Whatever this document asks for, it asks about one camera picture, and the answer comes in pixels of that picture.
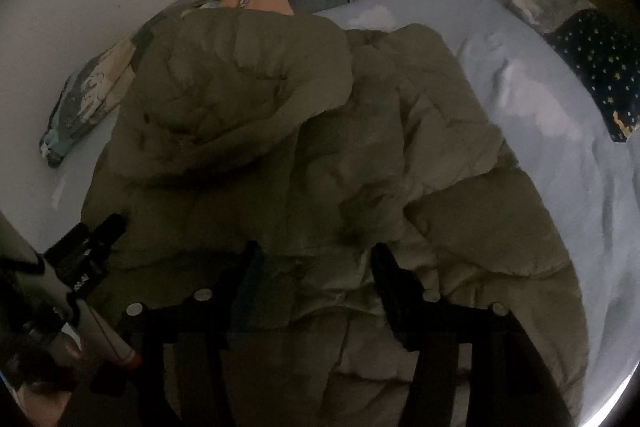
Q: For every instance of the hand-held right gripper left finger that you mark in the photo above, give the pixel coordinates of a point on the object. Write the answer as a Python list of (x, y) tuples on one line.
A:
[(247, 277)]

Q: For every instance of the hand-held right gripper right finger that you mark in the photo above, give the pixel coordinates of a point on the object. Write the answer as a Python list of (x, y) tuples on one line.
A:
[(395, 292)]

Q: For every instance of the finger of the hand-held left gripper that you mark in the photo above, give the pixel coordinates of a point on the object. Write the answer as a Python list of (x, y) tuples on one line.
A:
[(107, 229)]

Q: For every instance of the olive green hooded puffer jacket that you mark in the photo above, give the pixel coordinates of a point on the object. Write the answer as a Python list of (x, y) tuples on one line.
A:
[(350, 157)]

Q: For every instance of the navy star print pillow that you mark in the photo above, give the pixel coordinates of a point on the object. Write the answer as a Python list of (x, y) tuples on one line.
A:
[(590, 52)]

